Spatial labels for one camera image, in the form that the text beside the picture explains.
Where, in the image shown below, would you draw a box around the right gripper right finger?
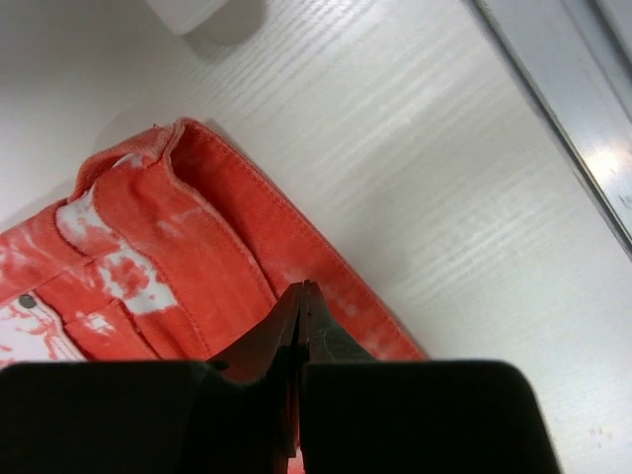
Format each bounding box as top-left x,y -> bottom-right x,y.
299,280 -> 380,473

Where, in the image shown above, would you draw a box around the orange white tie-dye trousers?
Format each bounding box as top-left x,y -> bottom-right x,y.
1,118 -> 424,365

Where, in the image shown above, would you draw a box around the white clothes rack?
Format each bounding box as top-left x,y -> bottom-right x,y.
151,0 -> 267,38

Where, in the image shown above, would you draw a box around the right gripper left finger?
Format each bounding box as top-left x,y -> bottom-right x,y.
209,283 -> 302,473

